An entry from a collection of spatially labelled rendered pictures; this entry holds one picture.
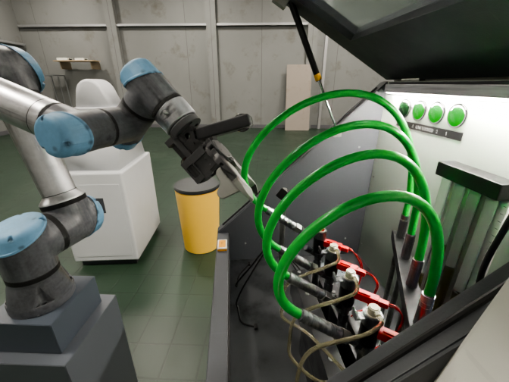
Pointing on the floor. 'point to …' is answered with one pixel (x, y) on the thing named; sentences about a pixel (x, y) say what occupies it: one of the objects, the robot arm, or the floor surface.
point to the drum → (198, 214)
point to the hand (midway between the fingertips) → (254, 190)
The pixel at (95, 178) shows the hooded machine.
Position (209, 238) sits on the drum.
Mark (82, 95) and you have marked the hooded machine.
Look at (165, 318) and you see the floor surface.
